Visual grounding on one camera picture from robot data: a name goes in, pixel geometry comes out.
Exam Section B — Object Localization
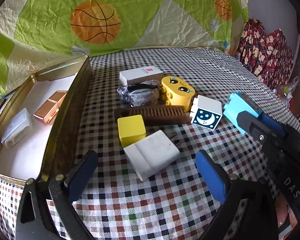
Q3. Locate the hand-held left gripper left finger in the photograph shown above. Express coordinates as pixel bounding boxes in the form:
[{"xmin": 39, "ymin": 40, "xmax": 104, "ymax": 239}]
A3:
[{"xmin": 15, "ymin": 150, "xmax": 98, "ymax": 240}]

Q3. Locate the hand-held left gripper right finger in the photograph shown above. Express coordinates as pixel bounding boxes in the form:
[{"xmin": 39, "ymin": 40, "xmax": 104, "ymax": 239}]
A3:
[{"xmin": 194, "ymin": 150, "xmax": 290, "ymax": 240}]

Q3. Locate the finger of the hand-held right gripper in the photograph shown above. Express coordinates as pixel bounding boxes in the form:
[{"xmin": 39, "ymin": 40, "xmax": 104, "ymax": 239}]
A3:
[
  {"xmin": 236, "ymin": 111, "xmax": 273, "ymax": 143},
  {"xmin": 261, "ymin": 114, "xmax": 300, "ymax": 153}
]

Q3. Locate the light blue toy block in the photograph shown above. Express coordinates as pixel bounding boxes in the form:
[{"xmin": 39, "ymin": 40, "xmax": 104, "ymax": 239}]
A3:
[{"xmin": 223, "ymin": 92, "xmax": 263, "ymax": 135}]

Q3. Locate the gold tin box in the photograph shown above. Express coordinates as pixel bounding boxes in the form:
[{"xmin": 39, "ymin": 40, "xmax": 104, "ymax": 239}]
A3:
[{"xmin": 0, "ymin": 55, "xmax": 93, "ymax": 188}]

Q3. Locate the yellow cube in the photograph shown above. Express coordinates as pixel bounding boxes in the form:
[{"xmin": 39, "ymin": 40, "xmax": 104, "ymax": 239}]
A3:
[{"xmin": 117, "ymin": 114, "xmax": 147, "ymax": 147}]

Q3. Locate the brown comb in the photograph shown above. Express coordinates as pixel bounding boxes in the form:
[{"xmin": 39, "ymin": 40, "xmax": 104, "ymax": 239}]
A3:
[{"xmin": 114, "ymin": 106, "xmax": 190, "ymax": 126}]

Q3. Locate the clear bag of purple crystals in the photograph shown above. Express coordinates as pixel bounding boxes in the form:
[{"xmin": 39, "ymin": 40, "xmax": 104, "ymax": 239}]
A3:
[{"xmin": 117, "ymin": 80, "xmax": 160, "ymax": 106}]

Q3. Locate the clear plastic bag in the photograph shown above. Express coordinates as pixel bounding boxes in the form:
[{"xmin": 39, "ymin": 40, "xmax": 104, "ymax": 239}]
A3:
[{"xmin": 272, "ymin": 76, "xmax": 300, "ymax": 105}]

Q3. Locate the white moon print block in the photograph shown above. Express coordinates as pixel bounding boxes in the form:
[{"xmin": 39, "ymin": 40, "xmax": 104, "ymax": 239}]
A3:
[{"xmin": 189, "ymin": 95, "xmax": 223, "ymax": 130}]

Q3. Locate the white power adapter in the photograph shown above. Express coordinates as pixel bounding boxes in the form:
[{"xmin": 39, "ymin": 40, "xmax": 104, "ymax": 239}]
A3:
[{"xmin": 123, "ymin": 129, "xmax": 180, "ymax": 180}]

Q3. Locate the checkered bed sheet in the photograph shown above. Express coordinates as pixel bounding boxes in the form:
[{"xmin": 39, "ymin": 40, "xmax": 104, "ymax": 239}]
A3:
[{"xmin": 0, "ymin": 46, "xmax": 300, "ymax": 240}]

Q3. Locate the red plaid bear print cloth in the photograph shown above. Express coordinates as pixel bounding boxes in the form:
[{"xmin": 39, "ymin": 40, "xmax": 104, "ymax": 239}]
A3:
[{"xmin": 236, "ymin": 17, "xmax": 294, "ymax": 89}]

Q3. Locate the rose gold lipstick case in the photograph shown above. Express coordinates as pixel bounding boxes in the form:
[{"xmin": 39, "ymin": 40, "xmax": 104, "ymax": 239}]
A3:
[{"xmin": 33, "ymin": 90, "xmax": 68, "ymax": 125}]

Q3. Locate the yellow face toy block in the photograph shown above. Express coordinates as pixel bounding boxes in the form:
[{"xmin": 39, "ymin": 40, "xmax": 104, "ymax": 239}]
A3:
[{"xmin": 159, "ymin": 75, "xmax": 196, "ymax": 106}]

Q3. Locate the clear plastic box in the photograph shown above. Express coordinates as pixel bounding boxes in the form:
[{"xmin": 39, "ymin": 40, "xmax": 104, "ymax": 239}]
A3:
[{"xmin": 1, "ymin": 108, "xmax": 33, "ymax": 148}]

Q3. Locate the white box with red label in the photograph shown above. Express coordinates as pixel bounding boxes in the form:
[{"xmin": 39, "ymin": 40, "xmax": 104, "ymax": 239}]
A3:
[{"xmin": 119, "ymin": 66, "xmax": 164, "ymax": 86}]

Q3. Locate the green basketball print quilt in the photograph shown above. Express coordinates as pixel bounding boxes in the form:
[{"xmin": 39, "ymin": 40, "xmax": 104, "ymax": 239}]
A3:
[{"xmin": 0, "ymin": 0, "xmax": 250, "ymax": 100}]

